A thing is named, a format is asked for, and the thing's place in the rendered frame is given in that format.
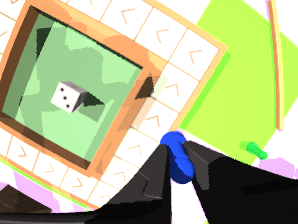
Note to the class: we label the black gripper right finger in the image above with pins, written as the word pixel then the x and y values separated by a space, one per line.
pixel 232 192

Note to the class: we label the white die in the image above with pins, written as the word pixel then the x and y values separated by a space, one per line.
pixel 68 96

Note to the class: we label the green game pawn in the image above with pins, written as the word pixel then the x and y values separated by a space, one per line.
pixel 253 148

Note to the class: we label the blue pawn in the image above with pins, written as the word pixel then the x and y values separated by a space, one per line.
pixel 181 168

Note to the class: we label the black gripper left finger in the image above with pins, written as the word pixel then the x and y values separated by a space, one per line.
pixel 145 199

